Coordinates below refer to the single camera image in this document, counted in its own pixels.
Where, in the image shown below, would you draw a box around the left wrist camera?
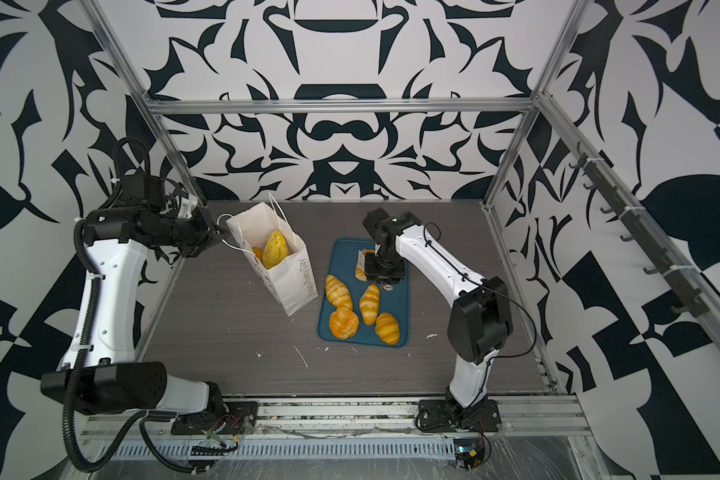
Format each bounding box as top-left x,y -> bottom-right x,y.
114,171 -> 199,218

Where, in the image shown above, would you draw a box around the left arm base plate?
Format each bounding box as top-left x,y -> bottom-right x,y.
171,401 -> 259,436

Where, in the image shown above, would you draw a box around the small striped bread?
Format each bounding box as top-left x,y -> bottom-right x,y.
355,249 -> 374,282

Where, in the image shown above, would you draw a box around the small circuit board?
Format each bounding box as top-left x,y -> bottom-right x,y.
453,435 -> 493,471

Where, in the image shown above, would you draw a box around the left black corrugated cable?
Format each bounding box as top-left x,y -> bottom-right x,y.
59,137 -> 241,475

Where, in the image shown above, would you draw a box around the white paper bag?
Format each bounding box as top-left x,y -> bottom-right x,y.
218,197 -> 318,316

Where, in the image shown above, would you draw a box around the croissant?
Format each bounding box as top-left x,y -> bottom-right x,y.
325,274 -> 353,311
261,230 -> 290,270
358,284 -> 380,325

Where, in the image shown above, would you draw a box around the wall hook rail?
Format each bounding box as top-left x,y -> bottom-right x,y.
571,152 -> 710,318

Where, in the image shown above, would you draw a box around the round flaky pastry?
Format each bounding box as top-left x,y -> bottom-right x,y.
329,306 -> 359,340

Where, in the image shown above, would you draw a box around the striped bun bottom right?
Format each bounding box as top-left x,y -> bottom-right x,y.
375,312 -> 400,345

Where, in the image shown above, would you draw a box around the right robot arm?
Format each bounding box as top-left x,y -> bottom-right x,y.
363,208 -> 513,416

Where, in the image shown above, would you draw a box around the metal tongs white tips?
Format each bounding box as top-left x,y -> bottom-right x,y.
355,249 -> 397,291

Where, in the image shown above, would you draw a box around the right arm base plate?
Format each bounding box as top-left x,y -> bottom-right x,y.
414,398 -> 502,433

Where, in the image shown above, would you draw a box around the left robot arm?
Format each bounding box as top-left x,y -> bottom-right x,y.
41,206 -> 226,425

